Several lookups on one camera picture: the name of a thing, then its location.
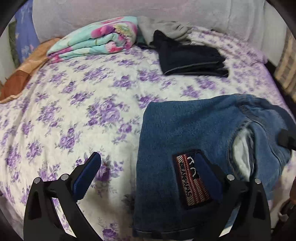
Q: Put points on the blue patterned cloth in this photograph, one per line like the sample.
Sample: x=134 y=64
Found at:
x=26 y=37

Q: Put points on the striped curtain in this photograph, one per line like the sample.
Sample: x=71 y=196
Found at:
x=285 y=71

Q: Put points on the orange brown pillow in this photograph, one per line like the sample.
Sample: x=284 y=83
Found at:
x=16 y=83

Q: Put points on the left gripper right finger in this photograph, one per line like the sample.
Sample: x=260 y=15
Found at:
x=242 y=211

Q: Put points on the folded teal floral blanket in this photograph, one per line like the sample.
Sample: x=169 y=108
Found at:
x=104 y=37

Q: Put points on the folded black pants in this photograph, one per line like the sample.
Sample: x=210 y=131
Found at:
x=197 y=60

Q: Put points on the purple floral bedspread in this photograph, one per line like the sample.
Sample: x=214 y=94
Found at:
x=95 y=104

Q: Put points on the blue denim jeans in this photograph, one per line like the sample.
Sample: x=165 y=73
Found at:
x=187 y=149

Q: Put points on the grey garment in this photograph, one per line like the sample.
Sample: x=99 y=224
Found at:
x=178 y=31

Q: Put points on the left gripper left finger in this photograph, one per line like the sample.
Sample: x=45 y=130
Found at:
x=41 y=220

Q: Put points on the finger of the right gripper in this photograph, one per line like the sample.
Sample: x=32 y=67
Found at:
x=287 y=139

